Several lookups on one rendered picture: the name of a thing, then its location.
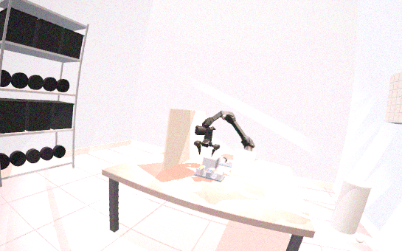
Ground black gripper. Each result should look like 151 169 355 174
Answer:
194 135 221 158

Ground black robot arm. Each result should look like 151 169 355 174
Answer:
195 110 255 151

